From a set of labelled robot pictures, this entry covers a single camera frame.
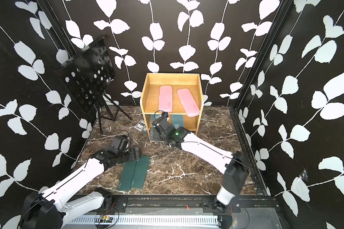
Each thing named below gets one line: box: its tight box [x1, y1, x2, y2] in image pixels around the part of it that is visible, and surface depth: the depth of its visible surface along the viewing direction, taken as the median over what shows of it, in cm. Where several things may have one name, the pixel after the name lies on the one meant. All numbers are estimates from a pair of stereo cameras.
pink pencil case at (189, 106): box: [177, 87, 201, 117], surface depth 78 cm
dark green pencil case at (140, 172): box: [130, 155, 151, 190], surface depth 86 cm
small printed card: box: [134, 119, 147, 132], surface depth 109 cm
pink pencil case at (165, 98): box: [158, 85, 173, 113], surface depth 81 cm
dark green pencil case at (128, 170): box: [118, 159, 138, 191], surface depth 84 cm
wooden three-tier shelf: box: [139, 72, 204, 142], surface depth 84 cm
